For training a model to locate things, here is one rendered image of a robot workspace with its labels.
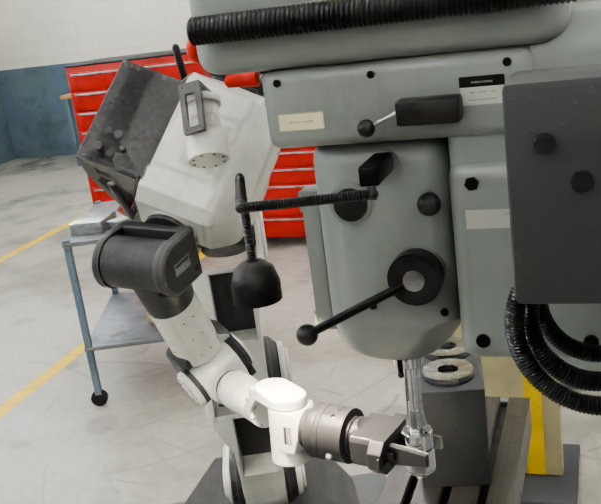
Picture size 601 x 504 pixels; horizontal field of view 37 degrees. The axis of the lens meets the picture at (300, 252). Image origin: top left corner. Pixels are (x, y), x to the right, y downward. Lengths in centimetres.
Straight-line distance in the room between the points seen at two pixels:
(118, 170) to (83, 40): 1047
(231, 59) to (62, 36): 1104
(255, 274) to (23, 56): 1136
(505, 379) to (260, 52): 229
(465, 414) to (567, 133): 84
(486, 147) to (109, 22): 1080
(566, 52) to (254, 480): 140
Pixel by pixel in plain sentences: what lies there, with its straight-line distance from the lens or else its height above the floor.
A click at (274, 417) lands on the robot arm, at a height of 117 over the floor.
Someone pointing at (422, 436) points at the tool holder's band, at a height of 117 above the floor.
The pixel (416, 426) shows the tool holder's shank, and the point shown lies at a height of 118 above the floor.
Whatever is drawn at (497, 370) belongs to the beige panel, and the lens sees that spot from 323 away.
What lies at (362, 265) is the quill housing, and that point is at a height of 147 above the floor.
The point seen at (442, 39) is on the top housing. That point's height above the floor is 175.
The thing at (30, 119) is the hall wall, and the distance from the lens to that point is 1263.
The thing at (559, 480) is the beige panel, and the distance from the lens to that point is 338.
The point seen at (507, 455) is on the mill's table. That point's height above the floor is 95.
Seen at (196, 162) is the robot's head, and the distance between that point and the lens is 144.
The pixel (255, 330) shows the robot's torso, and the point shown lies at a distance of 196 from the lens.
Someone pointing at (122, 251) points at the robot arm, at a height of 144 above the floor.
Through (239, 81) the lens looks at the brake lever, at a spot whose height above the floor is 170.
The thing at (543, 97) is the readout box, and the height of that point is 171.
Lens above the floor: 183
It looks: 17 degrees down
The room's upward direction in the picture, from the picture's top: 8 degrees counter-clockwise
